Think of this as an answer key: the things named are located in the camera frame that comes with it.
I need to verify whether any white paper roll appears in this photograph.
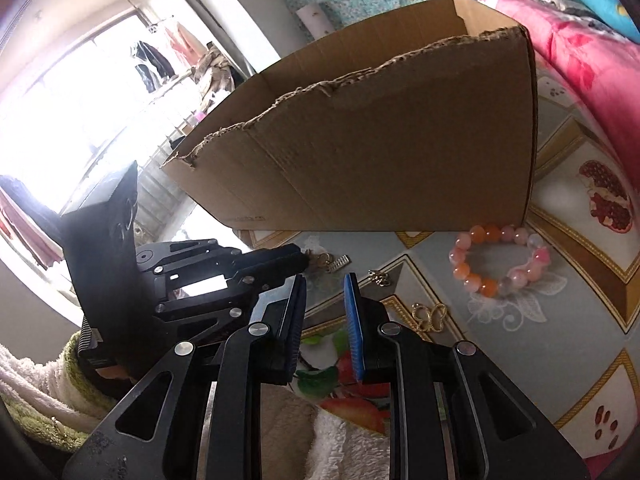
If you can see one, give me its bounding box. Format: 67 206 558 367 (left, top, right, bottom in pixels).
296 2 347 42

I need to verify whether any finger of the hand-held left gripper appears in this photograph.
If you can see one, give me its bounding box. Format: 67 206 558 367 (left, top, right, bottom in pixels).
136 239 308 282
150 272 301 349

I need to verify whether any pink hanging garment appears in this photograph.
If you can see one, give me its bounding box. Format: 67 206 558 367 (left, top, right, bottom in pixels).
162 19 202 69

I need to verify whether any white fluffy towel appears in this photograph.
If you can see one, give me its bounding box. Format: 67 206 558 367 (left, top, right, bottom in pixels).
260 385 397 480

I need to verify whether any brown cardboard box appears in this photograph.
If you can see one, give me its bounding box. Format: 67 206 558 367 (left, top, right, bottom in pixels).
160 0 540 233

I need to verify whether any pink orange bead bracelet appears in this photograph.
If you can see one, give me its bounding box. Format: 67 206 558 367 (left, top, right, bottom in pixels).
449 224 552 297

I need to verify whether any dark hanging garment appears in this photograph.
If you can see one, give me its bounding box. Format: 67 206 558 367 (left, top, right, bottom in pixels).
130 40 177 94

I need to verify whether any pile of beige clothes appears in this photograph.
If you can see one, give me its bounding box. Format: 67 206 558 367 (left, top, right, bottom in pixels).
192 42 252 112

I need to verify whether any pink floral blanket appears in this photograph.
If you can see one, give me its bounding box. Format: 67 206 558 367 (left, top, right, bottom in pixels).
477 0 640 480

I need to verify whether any grey knitted cloth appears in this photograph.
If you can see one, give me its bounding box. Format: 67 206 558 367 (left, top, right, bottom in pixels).
505 0 617 32

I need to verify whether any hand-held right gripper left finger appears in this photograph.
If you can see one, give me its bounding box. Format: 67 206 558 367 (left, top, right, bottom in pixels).
60 274 308 480

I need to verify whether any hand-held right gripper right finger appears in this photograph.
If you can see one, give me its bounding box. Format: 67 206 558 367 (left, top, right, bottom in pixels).
343 273 593 480

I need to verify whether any metal balcony railing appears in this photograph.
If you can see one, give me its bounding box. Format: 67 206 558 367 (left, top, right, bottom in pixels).
134 110 202 233

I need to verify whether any red and dark garment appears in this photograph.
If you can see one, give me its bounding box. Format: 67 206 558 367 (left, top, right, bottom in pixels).
0 174 67 272

